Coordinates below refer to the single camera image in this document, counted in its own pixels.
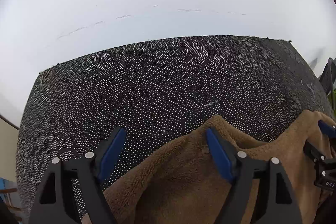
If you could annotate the black patterned table cloth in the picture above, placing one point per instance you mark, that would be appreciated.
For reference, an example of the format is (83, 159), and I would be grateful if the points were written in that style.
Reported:
(158, 91)

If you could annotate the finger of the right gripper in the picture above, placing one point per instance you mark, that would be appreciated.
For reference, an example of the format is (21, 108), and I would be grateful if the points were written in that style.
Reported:
(326, 129)

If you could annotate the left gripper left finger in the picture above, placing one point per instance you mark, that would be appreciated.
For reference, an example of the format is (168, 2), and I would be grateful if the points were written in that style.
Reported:
(66, 182)

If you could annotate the brown fleece garment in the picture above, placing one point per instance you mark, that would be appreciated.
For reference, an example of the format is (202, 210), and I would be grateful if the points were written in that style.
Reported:
(179, 183)

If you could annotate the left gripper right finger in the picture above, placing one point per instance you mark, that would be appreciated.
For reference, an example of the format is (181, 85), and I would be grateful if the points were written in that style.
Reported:
(260, 189)

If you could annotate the black mesh chair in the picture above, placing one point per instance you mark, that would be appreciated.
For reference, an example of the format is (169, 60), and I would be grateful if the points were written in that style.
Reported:
(327, 79)

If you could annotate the green paper bag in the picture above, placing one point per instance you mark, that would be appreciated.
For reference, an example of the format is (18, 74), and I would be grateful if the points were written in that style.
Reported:
(333, 99)

